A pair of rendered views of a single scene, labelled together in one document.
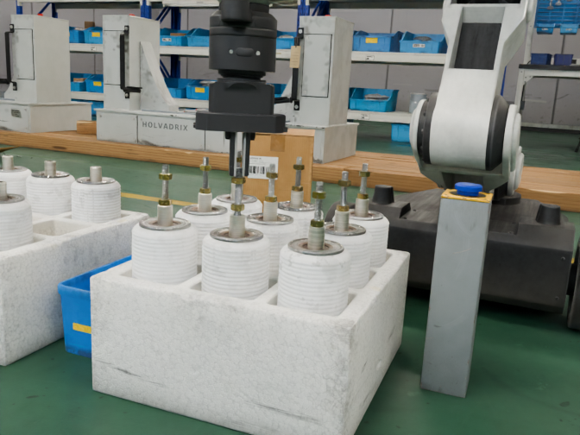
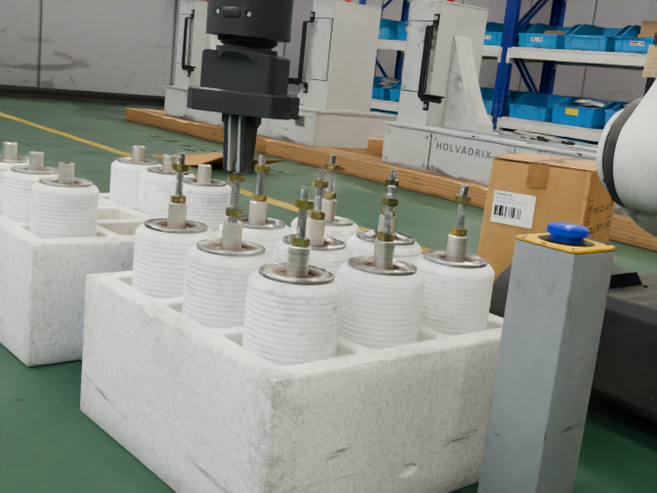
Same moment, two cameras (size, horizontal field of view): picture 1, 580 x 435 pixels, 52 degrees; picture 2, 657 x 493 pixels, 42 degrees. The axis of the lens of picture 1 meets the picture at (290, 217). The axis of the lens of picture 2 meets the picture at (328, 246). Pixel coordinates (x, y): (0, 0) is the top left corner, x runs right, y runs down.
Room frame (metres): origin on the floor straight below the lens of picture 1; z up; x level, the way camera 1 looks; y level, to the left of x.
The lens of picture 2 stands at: (0.06, -0.44, 0.45)
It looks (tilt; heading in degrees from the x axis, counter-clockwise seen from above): 12 degrees down; 28
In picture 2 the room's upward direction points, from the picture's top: 6 degrees clockwise
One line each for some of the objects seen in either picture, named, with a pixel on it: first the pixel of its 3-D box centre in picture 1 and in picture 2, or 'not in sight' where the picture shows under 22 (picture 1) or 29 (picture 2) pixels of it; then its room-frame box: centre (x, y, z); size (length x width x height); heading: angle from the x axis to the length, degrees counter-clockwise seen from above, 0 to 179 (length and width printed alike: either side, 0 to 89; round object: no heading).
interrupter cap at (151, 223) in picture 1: (165, 223); (176, 226); (0.85, 0.18, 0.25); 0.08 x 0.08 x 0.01
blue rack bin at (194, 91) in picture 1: (211, 90); (591, 112); (6.56, 0.92, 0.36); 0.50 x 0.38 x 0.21; 157
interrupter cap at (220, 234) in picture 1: (236, 235); (231, 248); (0.81, 0.07, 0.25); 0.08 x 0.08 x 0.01
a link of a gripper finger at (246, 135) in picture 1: (248, 153); (249, 144); (0.81, 0.06, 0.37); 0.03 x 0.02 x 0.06; 9
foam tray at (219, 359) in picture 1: (265, 314); (300, 372); (0.92, 0.03, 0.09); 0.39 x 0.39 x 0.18; 69
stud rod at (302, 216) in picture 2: (318, 210); (301, 224); (0.77, -0.04, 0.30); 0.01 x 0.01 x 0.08
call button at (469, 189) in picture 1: (468, 191); (566, 235); (0.89, -0.27, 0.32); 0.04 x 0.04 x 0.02
